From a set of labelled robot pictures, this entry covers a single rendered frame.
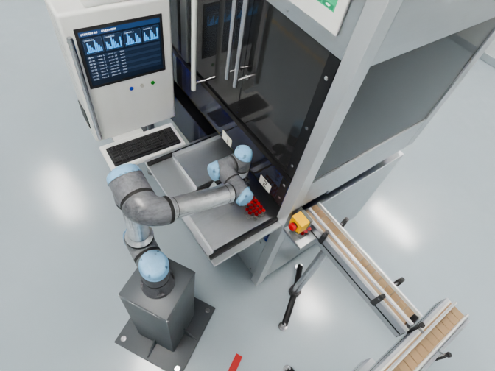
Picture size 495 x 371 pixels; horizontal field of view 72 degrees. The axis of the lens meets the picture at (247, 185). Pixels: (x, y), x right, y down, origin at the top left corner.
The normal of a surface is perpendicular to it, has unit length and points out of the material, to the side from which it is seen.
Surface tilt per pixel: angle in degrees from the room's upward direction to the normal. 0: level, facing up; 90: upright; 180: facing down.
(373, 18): 90
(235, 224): 0
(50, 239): 0
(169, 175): 0
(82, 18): 90
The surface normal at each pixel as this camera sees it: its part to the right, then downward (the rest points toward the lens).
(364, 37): -0.80, 0.41
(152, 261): 0.21, -0.48
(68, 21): 0.55, 0.72
